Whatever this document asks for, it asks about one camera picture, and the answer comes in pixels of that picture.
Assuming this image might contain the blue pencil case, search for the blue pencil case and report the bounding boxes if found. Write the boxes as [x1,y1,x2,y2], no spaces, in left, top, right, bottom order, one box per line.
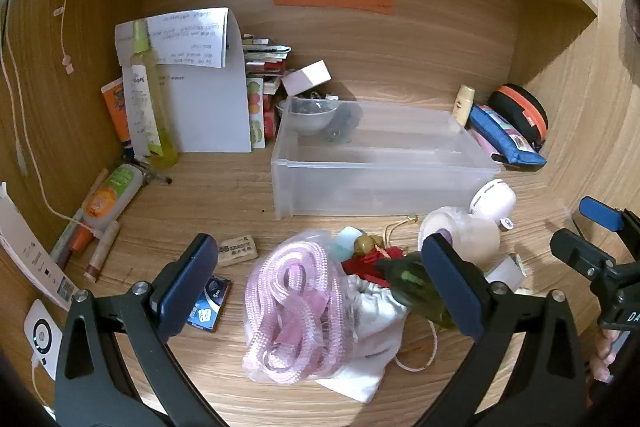
[467,103,547,166]

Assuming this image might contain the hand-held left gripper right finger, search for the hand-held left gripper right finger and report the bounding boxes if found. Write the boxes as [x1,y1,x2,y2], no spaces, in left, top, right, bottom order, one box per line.
[421,234,587,427]

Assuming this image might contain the yellow spray bottle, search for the yellow spray bottle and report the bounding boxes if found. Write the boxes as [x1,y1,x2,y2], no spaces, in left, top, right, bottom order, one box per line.
[131,20,180,170]

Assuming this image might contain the white printed tube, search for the white printed tube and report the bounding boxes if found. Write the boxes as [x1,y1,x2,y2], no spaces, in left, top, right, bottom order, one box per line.
[121,64,162,158]

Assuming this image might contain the dark green glass bottle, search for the dark green glass bottle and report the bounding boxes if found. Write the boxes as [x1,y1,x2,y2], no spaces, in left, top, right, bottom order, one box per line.
[375,252,458,332]

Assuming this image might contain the white charger device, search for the white charger device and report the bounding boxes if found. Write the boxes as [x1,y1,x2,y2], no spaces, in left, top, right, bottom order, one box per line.
[24,299,66,380]

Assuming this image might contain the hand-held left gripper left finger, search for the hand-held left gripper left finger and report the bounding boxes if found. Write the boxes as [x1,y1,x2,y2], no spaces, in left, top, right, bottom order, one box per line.
[54,233,221,427]

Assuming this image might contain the black metal clip tool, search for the black metal clip tool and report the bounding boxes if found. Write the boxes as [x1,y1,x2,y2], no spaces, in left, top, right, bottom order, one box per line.
[127,158,173,186]

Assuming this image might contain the orange marker pen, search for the orange marker pen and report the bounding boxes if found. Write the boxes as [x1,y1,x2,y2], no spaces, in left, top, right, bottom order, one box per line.
[49,168,110,270]

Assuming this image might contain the pink and white box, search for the pink and white box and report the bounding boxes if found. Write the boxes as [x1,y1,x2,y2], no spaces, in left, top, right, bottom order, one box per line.
[281,60,332,96]

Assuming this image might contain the red drawstring pouch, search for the red drawstring pouch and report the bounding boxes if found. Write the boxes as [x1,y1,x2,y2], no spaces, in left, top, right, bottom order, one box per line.
[342,216,420,283]

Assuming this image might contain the long white carton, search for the long white carton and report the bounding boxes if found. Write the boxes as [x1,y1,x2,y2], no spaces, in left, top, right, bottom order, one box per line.
[0,181,76,312]

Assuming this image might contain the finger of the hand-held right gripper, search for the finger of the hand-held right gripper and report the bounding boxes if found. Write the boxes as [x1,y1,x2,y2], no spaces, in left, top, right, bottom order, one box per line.
[578,196,640,260]
[549,228,618,282]

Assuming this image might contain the white paper sheets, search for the white paper sheets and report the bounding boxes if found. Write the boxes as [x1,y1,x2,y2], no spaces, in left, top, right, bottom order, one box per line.
[114,7,253,154]

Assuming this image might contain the stack of snack packets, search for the stack of snack packets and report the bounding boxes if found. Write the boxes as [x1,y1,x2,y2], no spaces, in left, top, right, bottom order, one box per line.
[242,34,292,150]

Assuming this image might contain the clear plastic storage box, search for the clear plastic storage box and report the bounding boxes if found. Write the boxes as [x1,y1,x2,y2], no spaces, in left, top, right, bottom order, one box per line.
[270,96,501,221]

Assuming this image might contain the small white box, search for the small white box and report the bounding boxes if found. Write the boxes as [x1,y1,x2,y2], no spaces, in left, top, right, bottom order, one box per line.
[484,254,527,292]

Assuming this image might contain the pink rope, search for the pink rope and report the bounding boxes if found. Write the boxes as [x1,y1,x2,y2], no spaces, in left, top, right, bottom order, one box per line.
[242,229,357,387]

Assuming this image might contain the black and orange round case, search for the black and orange round case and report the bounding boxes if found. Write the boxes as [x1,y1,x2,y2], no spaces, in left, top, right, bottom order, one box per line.
[487,84,549,148]

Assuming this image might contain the person's right hand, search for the person's right hand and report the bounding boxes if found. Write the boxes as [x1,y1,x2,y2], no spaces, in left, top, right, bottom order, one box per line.
[589,328,627,384]

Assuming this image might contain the cream lotion bottle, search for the cream lotion bottle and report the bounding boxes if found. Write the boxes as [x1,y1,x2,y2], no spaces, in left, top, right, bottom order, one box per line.
[451,84,476,126]

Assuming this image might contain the blue card packet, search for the blue card packet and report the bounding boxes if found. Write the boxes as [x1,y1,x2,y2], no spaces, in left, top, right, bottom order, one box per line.
[186,276,232,333]

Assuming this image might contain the white drawstring bag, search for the white drawstring bag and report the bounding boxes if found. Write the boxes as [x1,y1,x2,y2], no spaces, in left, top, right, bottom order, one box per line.
[315,274,438,404]

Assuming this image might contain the orange sunscreen tube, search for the orange sunscreen tube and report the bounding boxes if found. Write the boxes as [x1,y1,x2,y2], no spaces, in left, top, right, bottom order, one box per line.
[101,78,135,158]

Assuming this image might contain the teal and white tube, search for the teal and white tube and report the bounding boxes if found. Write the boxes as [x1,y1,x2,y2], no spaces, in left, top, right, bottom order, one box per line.
[331,227,368,263]

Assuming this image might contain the beige eraser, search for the beige eraser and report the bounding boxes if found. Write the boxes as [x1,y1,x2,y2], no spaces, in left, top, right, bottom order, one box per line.
[216,234,259,266]

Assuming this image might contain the brown lip balm stick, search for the brown lip balm stick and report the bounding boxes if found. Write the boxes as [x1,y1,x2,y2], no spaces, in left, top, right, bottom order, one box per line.
[83,221,121,283]

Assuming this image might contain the orange and green tube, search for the orange and green tube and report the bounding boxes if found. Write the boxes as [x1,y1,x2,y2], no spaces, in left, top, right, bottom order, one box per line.
[81,163,145,230]

